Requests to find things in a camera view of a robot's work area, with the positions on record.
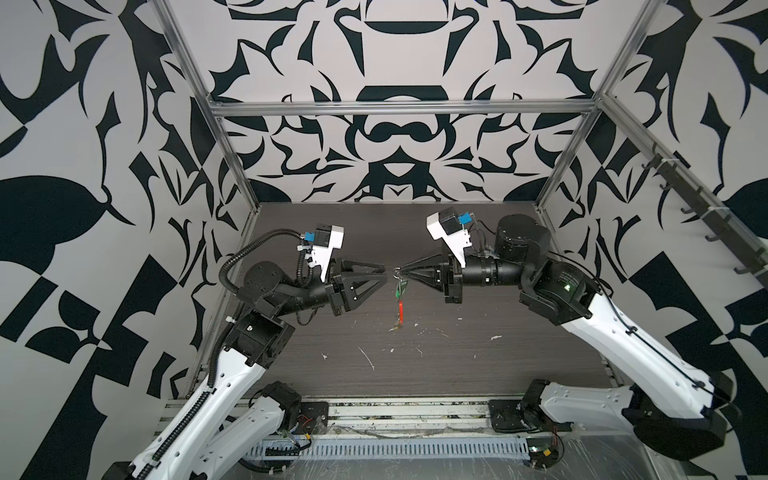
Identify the small circuit board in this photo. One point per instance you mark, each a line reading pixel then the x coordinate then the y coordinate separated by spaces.
pixel 544 452

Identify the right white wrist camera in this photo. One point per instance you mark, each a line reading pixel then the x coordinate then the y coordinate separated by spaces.
pixel 452 228

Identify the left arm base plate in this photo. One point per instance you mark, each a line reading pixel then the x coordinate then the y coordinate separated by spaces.
pixel 312 418

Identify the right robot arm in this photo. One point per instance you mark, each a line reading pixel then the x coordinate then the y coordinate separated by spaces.
pixel 671 406

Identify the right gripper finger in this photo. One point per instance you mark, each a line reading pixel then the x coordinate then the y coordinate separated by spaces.
pixel 431 279
pixel 427 265

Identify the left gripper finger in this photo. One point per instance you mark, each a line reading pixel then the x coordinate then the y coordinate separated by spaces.
pixel 358 271
pixel 361 286

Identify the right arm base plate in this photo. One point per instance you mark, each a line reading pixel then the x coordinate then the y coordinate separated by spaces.
pixel 518 416

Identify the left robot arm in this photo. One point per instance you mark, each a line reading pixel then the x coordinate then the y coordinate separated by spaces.
pixel 199 443

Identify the black wall hook rack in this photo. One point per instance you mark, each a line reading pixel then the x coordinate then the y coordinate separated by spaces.
pixel 701 203

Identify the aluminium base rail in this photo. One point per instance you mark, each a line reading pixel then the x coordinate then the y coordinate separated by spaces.
pixel 385 417

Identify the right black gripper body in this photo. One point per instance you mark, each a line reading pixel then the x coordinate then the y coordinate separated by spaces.
pixel 456 286

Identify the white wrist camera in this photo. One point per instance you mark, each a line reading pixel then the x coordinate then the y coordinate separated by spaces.
pixel 316 247
pixel 452 228

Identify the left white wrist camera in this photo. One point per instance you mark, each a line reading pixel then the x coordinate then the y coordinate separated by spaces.
pixel 316 247

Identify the white slotted cable duct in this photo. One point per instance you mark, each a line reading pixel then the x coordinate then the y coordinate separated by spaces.
pixel 515 449

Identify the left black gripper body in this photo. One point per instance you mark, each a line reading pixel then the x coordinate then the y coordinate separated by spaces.
pixel 333 297

